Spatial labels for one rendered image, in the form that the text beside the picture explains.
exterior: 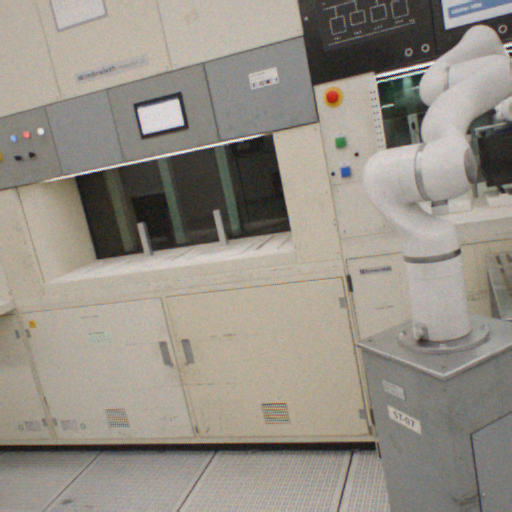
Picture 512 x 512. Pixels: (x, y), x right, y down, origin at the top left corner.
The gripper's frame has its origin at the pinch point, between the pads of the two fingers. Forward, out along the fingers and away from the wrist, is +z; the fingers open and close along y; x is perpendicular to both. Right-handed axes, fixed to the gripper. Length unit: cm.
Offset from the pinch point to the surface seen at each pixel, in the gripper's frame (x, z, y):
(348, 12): 40, -29, -46
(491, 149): -12.2, -8.9, -7.8
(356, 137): 1, -28, -50
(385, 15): 36, -29, -35
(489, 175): -21.1, -8.3, -9.3
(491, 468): -68, -111, -23
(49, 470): -120, -36, -210
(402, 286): -52, -29, -42
